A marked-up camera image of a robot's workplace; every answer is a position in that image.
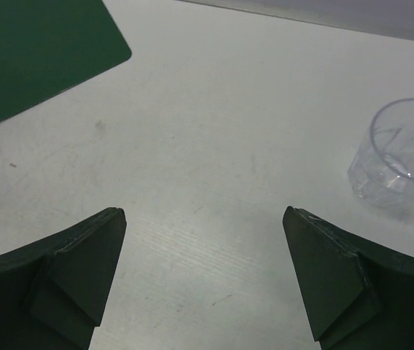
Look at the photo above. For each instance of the green placemat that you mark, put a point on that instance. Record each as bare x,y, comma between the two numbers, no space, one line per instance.
48,47

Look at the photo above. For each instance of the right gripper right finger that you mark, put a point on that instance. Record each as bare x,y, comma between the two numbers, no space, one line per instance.
357,294

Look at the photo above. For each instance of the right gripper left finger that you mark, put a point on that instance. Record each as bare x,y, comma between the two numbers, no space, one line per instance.
53,292

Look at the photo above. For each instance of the clear plastic cup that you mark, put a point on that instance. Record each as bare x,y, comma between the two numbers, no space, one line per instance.
382,171

